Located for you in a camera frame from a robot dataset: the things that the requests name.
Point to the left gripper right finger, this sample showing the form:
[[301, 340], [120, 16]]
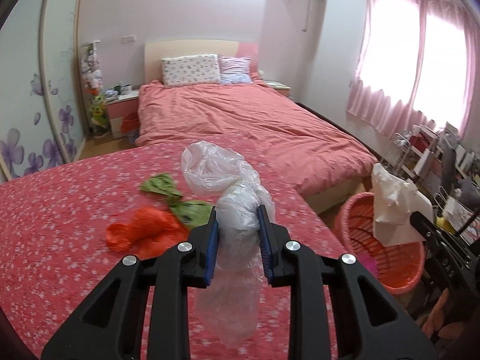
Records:
[[336, 299]]

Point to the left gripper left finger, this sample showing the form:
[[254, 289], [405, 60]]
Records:
[[108, 324]]

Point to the white plastic bag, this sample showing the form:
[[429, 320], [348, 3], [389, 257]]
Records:
[[393, 202]]

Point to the orange red plastic bag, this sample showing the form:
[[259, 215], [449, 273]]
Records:
[[148, 235]]

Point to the clear plastic bag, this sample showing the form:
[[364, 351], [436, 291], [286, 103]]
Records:
[[229, 306]]

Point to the green plastic bag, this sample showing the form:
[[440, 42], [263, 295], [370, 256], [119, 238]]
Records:
[[191, 213]]

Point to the red plastic laundry basket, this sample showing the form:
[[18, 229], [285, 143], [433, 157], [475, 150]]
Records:
[[399, 267]]

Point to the cluttered desk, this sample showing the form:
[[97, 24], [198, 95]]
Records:
[[445, 170]]

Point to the floral red tablecloth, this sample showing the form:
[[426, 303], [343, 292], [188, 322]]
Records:
[[53, 248]]

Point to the white rolling shelf cart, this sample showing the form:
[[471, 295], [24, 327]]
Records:
[[413, 152]]

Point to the bed with salmon duvet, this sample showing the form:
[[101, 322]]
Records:
[[312, 154]]

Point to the pink window curtain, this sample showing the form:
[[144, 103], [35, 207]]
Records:
[[417, 66]]

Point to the sliding door wardrobe with flowers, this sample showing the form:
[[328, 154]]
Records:
[[43, 123]]

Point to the pink white left nightstand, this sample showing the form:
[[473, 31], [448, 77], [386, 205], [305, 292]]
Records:
[[119, 108]]

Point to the right nightstand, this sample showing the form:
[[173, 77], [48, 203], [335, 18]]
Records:
[[282, 89]]

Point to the stuffed toy stack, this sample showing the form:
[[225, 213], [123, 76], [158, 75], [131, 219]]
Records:
[[93, 86]]

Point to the white floral pillow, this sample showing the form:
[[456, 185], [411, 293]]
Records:
[[191, 70]]

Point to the pink striped pillow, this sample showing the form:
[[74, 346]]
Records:
[[235, 70]]

